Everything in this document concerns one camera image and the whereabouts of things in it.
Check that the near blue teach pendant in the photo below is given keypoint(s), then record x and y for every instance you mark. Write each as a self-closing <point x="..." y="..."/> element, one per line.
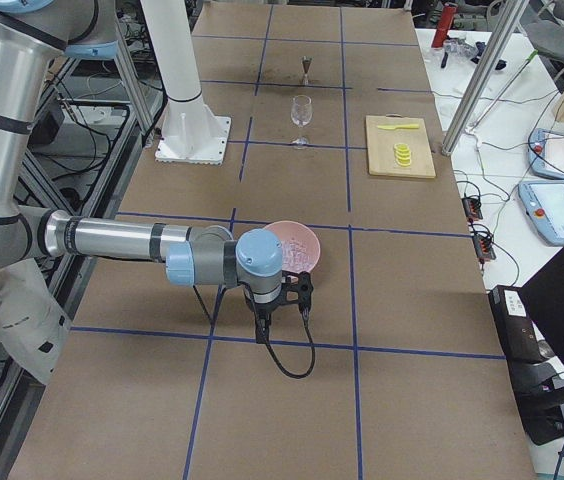
<point x="543" y="202"/>

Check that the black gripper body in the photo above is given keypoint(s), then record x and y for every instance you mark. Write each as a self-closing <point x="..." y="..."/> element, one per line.
<point x="263" y="312"/>

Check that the pink bowl of ice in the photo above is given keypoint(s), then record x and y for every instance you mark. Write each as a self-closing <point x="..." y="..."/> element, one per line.
<point x="300" y="245"/>

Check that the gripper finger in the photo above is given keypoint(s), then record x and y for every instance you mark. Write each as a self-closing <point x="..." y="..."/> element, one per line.
<point x="262" y="330"/>

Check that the green handled reacher stick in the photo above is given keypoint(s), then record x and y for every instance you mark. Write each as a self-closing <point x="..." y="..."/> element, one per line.
<point x="471" y="127"/>

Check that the lemon slice nearest knife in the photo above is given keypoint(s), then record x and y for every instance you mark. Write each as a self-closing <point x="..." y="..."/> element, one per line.
<point x="402" y="147"/>

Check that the wooden cutting board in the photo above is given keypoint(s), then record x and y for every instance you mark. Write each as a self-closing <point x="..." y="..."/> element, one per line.
<point x="380" y="148"/>

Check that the white camera pedestal column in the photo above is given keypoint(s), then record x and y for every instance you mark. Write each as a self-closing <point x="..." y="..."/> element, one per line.
<point x="190" y="132"/>

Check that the aluminium frame post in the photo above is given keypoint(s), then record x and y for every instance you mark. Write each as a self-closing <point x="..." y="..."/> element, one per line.
<point x="495" y="46"/>

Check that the clear wine glass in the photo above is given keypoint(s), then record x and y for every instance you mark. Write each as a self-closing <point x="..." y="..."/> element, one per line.
<point x="301" y="116"/>

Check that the black computer box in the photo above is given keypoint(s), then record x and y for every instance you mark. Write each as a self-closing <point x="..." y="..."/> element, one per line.
<point x="527" y="358"/>

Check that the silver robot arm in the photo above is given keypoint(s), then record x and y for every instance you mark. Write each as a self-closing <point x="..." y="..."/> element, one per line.
<point x="32" y="35"/>

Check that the steel cocktail jigger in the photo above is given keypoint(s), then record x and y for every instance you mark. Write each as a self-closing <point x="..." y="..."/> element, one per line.
<point x="306" y="64"/>

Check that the red bottle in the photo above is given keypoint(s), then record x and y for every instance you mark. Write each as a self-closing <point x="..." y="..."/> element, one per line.
<point x="444" y="24"/>

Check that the yellow plastic knife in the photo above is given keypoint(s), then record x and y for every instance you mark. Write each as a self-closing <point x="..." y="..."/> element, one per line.
<point x="394" y="127"/>

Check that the far blue teach pendant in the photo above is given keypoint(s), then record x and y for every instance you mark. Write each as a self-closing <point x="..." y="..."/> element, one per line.
<point x="546" y="154"/>

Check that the blue teach pendant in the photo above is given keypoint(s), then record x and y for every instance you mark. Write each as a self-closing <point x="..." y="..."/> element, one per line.
<point x="546" y="154"/>
<point x="543" y="202"/>

